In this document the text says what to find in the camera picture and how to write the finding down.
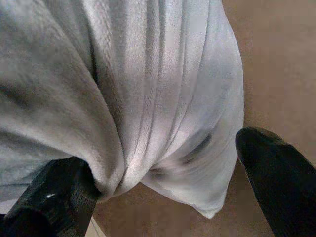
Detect brown round velvet sofa chair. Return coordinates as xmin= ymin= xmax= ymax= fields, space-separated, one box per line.
xmin=91 ymin=0 xmax=316 ymax=237

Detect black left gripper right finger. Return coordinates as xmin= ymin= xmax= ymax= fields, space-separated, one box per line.
xmin=235 ymin=126 xmax=316 ymax=237

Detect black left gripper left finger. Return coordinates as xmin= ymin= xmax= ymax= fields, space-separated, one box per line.
xmin=0 ymin=157 xmax=101 ymax=237

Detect grey pillow with brown tag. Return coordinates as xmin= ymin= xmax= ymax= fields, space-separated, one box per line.
xmin=0 ymin=0 xmax=245 ymax=220

